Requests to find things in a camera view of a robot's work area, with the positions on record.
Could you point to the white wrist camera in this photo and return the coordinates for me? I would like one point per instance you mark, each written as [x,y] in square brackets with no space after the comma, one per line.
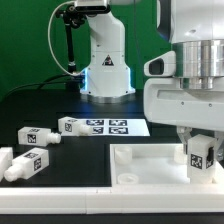
[161,66]

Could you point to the black camera stand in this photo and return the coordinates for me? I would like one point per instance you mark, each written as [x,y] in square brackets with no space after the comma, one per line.
[72,20]

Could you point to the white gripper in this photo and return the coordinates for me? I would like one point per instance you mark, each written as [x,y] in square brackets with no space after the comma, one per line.
[166,103]

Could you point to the silver camera on stand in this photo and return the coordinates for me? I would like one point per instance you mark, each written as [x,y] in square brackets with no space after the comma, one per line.
[91,6]

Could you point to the white square tabletop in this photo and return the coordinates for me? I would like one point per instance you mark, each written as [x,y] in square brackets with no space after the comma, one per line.
[153,165]

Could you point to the white block at left edge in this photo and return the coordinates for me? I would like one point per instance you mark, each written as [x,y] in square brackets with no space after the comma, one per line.
[6,157]

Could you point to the white U-shaped obstacle fence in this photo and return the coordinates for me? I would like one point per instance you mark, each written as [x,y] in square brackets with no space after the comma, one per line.
[113,199]

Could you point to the white sheet with tags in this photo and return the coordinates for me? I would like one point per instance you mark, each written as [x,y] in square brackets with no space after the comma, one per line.
[118,127]

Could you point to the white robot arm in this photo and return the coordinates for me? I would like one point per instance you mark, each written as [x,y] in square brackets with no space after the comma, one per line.
[185,86]

